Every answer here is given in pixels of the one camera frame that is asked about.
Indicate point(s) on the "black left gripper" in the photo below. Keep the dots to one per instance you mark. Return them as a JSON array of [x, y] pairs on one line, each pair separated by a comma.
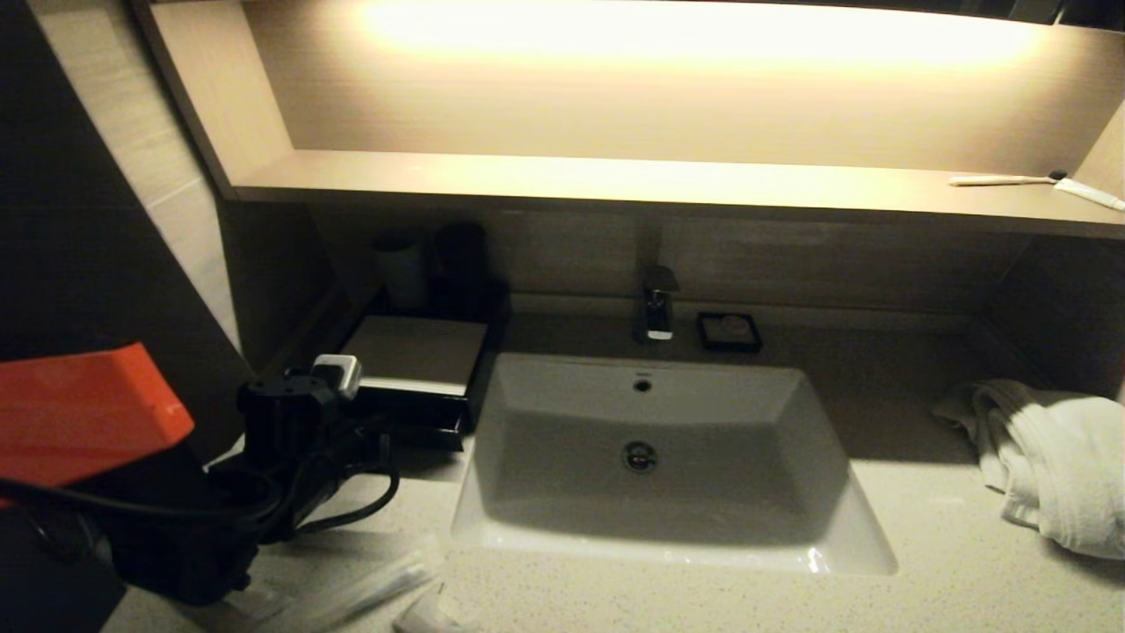
[[347, 457]]

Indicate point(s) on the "long plain white packet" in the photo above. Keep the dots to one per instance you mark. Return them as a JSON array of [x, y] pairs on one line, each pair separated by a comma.
[[360, 591]]

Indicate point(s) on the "dark brown cup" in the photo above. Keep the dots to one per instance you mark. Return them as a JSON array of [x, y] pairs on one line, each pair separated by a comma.
[[460, 264]]

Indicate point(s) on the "puffy white pouch packet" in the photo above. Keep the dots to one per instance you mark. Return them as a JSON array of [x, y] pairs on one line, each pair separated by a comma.
[[426, 615]]

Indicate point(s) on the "black and orange left arm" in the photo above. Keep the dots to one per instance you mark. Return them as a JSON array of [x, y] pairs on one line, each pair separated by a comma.
[[79, 413]]

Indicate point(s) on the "pale grey cup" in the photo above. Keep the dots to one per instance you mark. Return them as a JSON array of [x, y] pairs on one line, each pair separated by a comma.
[[402, 268]]

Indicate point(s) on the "chrome sink drain plug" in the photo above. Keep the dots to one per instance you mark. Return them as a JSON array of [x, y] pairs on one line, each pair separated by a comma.
[[641, 456]]

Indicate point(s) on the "white ceramic sink basin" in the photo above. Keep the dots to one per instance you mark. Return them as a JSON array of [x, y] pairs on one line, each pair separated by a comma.
[[668, 475]]

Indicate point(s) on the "chrome faucet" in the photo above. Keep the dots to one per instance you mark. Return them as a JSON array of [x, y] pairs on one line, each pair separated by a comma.
[[657, 308]]

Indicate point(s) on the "black soap dish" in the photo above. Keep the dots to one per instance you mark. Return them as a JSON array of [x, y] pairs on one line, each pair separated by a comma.
[[729, 332]]

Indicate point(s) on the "warm LED light strip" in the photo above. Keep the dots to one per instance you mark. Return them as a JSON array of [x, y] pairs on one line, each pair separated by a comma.
[[703, 31]]

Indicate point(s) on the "white toothbrush black head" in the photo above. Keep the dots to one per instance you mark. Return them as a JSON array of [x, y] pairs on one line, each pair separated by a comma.
[[1002, 179]]

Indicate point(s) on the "white terry towel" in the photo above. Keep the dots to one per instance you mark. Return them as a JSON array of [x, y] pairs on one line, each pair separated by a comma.
[[1063, 466]]

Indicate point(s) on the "white toothpaste tube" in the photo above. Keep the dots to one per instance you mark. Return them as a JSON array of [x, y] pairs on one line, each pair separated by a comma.
[[1090, 193]]

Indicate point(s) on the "wooden wall shelf niche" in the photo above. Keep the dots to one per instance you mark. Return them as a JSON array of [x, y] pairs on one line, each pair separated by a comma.
[[615, 180]]

